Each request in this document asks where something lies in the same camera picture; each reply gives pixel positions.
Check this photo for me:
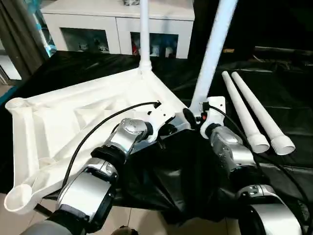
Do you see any white plastic table leg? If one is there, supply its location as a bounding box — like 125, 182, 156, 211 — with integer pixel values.
221, 70, 270, 155
137, 0, 154, 74
230, 71, 297, 157
189, 0, 238, 116

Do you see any white plastic table top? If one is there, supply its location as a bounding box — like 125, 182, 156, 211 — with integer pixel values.
3, 67, 191, 215

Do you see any black mat cloth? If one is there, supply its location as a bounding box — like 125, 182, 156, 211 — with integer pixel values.
0, 50, 313, 235

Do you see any small brown rounded object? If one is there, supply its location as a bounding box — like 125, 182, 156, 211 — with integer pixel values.
114, 226, 138, 235

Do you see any black backdrop cloth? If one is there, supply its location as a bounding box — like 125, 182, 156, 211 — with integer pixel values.
193, 0, 313, 62

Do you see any white glass-door cabinet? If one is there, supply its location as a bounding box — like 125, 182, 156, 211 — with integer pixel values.
40, 0, 196, 60

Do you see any black table stand leg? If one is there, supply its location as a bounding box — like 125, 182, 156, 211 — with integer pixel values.
33, 202, 54, 218

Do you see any teal white patterned banner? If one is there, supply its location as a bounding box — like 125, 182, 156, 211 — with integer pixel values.
31, 0, 57, 59

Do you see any glass sliding door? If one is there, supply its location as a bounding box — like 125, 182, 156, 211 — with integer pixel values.
0, 39, 23, 82

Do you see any grey curtain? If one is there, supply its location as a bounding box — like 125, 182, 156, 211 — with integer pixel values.
0, 0, 52, 82

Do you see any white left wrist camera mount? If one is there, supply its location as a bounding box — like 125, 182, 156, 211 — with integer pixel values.
146, 102, 176, 143

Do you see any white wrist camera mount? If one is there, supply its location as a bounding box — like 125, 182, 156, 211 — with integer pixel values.
146, 102, 176, 143
199, 95, 227, 141

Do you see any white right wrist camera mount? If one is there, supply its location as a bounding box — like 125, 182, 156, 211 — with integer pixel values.
199, 95, 227, 141

